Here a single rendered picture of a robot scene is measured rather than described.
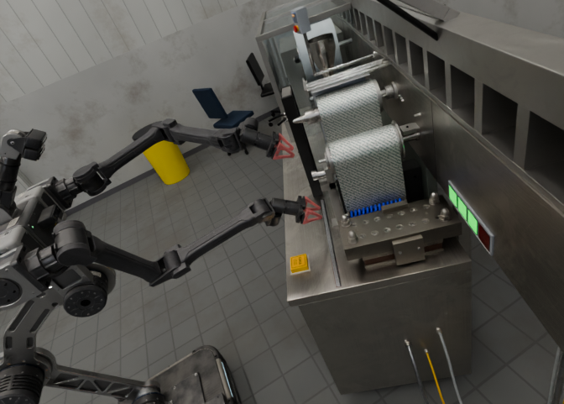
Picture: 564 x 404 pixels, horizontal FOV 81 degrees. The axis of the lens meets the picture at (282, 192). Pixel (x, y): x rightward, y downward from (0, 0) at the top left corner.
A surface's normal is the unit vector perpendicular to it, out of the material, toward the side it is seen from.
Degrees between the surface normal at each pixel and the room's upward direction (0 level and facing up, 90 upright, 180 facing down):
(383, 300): 90
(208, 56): 90
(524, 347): 0
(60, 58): 90
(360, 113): 92
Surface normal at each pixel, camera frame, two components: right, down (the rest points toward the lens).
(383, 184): 0.01, 0.57
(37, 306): 0.40, 0.41
